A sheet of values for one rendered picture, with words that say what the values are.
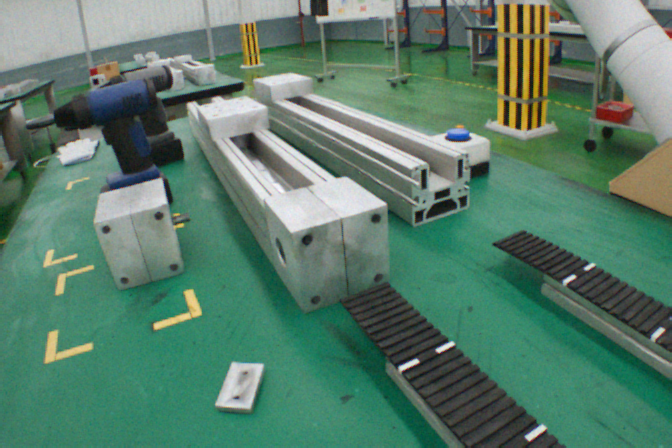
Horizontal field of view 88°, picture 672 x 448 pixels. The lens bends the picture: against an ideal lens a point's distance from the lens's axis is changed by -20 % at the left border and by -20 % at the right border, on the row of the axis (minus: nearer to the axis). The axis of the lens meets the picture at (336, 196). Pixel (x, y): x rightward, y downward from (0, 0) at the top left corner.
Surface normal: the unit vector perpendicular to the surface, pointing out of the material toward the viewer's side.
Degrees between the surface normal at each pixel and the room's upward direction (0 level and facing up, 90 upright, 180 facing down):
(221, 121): 90
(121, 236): 90
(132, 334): 0
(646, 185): 90
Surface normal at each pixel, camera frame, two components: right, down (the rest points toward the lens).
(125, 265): 0.43, 0.33
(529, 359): -0.09, -0.91
